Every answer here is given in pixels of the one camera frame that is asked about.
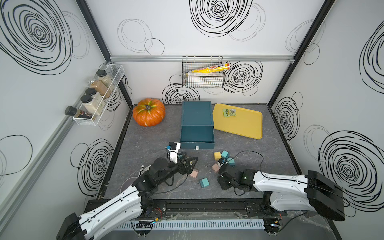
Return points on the spice jar brown contents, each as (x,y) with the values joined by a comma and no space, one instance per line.
(100,87)

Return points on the green sticker label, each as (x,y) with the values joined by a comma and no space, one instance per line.
(229,113)

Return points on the pink plug cube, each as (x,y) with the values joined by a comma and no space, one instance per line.
(216,167)
(194,173)

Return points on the teal plug cube right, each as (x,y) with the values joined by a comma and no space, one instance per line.
(231,162)

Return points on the orange decorative pumpkin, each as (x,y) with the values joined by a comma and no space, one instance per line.
(149,112)

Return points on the grey slotted cable duct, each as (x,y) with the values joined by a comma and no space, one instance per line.
(245,224)

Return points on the white plate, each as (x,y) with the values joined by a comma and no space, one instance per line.
(127,183)

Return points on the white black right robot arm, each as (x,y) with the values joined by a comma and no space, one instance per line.
(311,192)

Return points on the clear acrylic spice shelf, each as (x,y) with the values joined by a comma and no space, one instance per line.
(112,103)

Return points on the black wire wall basket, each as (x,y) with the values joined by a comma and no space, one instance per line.
(198,80)

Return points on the yellow plug cube centre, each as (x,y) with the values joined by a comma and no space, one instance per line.
(217,156)

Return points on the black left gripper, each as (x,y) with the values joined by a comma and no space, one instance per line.
(186,169)

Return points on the yellow cutting board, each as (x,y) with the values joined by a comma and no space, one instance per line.
(247,123)

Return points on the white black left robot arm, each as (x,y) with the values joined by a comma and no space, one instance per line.
(126,206)

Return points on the small dark pepper bottle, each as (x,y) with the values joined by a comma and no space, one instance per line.
(77,113)

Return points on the teal plug cube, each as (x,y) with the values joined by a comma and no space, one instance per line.
(204,182)
(231,162)
(225,154)

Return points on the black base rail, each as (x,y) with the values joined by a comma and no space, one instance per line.
(252,207)

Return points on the spice jar cream contents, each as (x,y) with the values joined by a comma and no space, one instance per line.
(92,105)

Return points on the spice jar white contents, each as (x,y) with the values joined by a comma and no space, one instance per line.
(96,96)

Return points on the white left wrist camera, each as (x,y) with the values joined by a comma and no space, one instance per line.
(172,151)

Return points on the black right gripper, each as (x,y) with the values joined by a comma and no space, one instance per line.
(220,181)

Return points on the teal plug cube lower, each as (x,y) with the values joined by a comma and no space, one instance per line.
(204,182)

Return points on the yellow snack package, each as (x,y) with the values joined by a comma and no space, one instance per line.
(212,69)

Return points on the spice jar tan contents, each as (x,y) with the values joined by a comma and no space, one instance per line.
(105,78)

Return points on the teal drawer cabinet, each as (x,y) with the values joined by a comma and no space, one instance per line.
(197,125)

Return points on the teal plug cube upper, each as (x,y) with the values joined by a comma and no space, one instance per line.
(225,154)

